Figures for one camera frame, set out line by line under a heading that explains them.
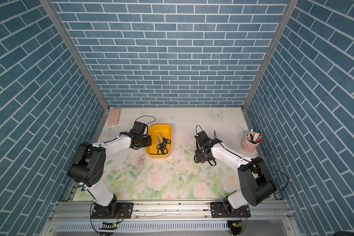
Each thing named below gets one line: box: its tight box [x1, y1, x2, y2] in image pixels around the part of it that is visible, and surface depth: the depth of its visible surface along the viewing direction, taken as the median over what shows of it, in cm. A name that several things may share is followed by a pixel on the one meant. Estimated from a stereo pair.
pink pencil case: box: [108, 108, 121, 126], surface depth 114 cm
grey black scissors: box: [157, 135, 169, 155], surface depth 98 cm
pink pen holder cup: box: [240, 131, 262, 153], surface depth 92 cm
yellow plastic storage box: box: [145, 123, 173, 159], surface depth 103 cm
